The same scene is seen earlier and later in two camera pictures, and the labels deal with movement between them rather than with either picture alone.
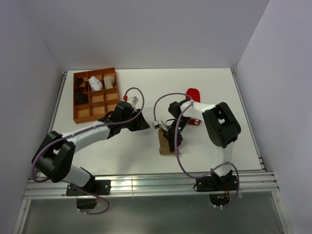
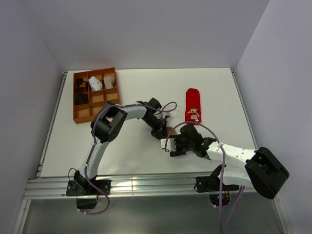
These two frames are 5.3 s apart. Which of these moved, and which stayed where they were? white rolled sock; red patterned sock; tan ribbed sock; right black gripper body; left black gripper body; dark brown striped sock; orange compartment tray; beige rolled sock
Moved: right black gripper body; tan ribbed sock; left black gripper body
Stayed: orange compartment tray; white rolled sock; beige rolled sock; dark brown striped sock; red patterned sock
